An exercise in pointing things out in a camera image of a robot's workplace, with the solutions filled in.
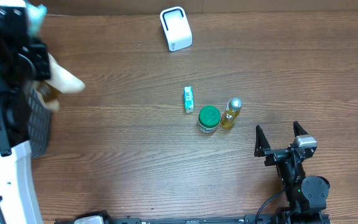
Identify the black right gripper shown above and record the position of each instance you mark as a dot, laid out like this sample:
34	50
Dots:
263	149

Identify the yellow liquid bottle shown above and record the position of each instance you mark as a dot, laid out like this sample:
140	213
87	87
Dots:
232	111

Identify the green lid jar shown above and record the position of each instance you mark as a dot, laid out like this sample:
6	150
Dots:
208	119

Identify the small teal white box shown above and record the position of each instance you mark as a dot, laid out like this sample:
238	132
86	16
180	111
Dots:
188	99

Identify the beige brown snack bag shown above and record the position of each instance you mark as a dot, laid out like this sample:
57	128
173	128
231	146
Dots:
60	82

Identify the teal snack packet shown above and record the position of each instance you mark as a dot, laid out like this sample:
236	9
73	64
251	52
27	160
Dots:
36	16

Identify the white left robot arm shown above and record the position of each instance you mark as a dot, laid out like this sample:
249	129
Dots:
24	122

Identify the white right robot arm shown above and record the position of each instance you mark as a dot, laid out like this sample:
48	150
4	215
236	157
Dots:
306	195

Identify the white barcode scanner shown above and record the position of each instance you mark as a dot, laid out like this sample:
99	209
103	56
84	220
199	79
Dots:
176	28

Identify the grey plastic mesh basket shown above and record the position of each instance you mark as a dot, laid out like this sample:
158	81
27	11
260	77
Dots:
38	126

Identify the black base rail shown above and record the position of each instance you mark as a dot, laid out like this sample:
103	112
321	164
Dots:
104	217

